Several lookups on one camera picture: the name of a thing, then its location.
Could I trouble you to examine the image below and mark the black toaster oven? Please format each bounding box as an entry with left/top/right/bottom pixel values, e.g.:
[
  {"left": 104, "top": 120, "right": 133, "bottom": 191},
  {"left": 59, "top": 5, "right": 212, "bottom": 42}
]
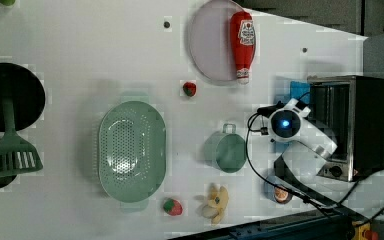
[{"left": 298, "top": 75, "right": 384, "bottom": 182}]

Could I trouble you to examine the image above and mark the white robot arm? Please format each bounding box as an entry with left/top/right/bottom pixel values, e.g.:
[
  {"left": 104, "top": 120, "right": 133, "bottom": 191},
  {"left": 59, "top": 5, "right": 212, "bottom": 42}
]
[{"left": 254, "top": 98, "right": 354, "bottom": 218}]

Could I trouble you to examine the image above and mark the toy strawberry near plate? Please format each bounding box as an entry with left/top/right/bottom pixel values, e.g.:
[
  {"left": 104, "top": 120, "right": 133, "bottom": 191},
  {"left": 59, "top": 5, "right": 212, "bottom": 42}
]
[{"left": 182, "top": 82, "right": 197, "bottom": 97}]

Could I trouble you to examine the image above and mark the green measuring cup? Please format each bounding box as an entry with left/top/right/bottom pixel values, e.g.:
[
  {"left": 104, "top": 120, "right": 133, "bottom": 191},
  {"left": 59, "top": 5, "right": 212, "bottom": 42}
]
[{"left": 204, "top": 123, "right": 246, "bottom": 173}]

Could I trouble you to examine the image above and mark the green perforated colander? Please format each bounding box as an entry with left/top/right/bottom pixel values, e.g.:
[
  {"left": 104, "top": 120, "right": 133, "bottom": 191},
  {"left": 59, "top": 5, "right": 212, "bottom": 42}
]
[{"left": 98, "top": 101, "right": 166, "bottom": 203}]

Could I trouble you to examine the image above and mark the peeled toy banana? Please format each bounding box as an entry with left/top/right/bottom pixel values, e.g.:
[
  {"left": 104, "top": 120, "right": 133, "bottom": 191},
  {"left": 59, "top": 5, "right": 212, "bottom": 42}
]
[{"left": 195, "top": 184, "right": 229, "bottom": 226}]

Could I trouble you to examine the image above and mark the purple round plate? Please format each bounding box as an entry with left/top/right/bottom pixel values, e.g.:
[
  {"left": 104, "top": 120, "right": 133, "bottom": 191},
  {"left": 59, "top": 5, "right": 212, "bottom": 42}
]
[{"left": 188, "top": 0, "right": 251, "bottom": 84}]

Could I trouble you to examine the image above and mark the toy strawberry near banana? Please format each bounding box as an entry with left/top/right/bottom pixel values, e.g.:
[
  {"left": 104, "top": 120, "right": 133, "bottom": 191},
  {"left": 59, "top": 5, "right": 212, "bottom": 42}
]
[{"left": 163, "top": 198, "right": 183, "bottom": 216}]

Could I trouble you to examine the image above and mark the blue small bowl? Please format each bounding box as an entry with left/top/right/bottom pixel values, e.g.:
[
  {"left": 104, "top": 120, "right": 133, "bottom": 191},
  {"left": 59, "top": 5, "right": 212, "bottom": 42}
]
[{"left": 263, "top": 176, "right": 289, "bottom": 203}]

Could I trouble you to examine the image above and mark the red ketchup bottle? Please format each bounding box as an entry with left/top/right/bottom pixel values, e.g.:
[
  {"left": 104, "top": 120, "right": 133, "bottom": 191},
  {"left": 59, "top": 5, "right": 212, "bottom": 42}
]
[{"left": 230, "top": 11, "right": 256, "bottom": 85}]

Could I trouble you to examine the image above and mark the toy orange slice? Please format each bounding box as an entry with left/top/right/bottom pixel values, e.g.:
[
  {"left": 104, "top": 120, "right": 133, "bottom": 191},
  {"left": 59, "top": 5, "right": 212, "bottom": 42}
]
[{"left": 274, "top": 187, "right": 292, "bottom": 204}]

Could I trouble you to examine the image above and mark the green spatula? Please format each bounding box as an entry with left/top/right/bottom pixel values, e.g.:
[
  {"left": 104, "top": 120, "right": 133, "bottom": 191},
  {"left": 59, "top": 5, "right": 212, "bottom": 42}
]
[{"left": 0, "top": 97, "right": 43, "bottom": 178}]

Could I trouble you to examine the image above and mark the black frying pan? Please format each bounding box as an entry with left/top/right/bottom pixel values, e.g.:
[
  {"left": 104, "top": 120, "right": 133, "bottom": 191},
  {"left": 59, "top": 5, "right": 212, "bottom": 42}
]
[{"left": 0, "top": 63, "right": 46, "bottom": 132}]

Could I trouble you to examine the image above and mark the green toy at edge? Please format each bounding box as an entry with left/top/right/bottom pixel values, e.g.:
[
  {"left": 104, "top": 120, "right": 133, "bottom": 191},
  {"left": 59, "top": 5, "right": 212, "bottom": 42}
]
[{"left": 0, "top": 0, "right": 16, "bottom": 6}]

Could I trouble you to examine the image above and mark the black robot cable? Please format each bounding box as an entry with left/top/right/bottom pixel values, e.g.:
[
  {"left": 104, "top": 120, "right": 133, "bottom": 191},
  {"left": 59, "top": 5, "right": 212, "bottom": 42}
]
[{"left": 245, "top": 91, "right": 384, "bottom": 228}]

